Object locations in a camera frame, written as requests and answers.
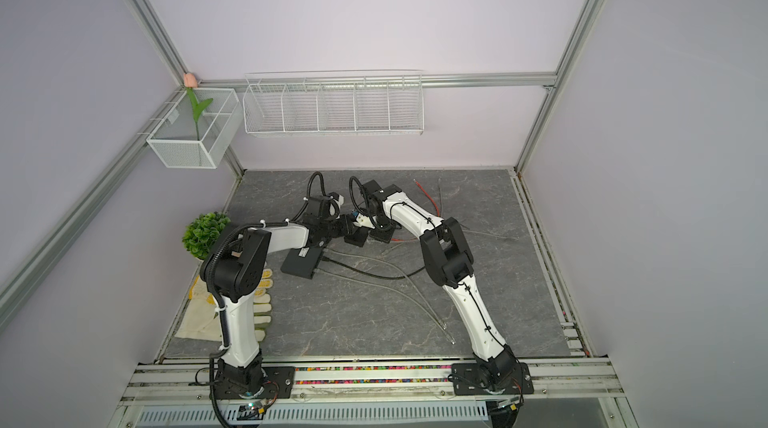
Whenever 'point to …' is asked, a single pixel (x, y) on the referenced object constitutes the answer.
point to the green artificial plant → (202, 233)
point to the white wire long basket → (334, 103)
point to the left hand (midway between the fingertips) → (360, 226)
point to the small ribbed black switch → (358, 236)
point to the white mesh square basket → (182, 142)
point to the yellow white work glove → (201, 319)
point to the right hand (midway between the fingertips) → (387, 233)
